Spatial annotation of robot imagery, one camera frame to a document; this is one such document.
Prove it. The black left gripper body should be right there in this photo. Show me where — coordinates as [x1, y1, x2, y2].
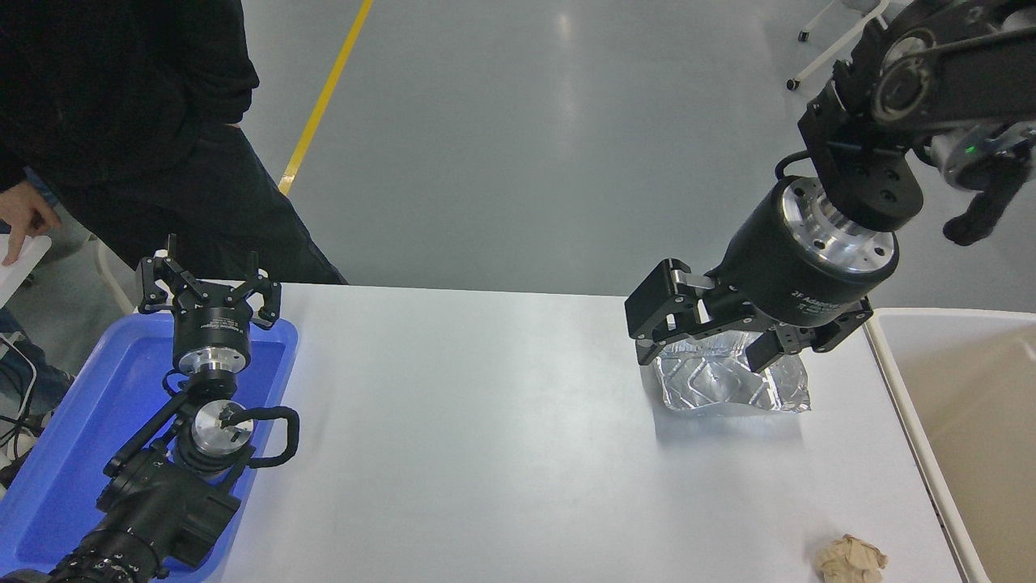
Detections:
[172, 290, 253, 355]

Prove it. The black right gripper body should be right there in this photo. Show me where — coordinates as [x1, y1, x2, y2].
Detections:
[711, 181, 898, 334]

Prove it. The silver foil plate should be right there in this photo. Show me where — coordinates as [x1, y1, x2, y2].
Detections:
[652, 335, 813, 416]

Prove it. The person's hand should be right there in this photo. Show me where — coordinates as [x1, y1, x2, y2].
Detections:
[0, 179, 63, 267]

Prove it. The white side table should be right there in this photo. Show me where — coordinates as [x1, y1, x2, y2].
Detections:
[0, 235, 53, 308]

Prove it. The blue plastic tray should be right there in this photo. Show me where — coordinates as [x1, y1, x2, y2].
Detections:
[0, 312, 300, 583]

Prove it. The person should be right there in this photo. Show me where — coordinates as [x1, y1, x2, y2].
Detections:
[0, 165, 79, 422]
[0, 0, 350, 286]

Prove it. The large pale bin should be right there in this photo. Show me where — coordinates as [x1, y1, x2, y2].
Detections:
[863, 307, 1036, 583]

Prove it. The white wheeled chair base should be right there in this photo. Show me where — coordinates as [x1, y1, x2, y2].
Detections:
[785, 0, 893, 92]

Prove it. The crumpled tan paper ball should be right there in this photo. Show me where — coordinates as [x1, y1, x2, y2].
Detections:
[813, 534, 890, 583]

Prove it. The thin white cable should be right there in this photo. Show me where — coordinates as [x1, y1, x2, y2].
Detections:
[0, 333, 40, 467]

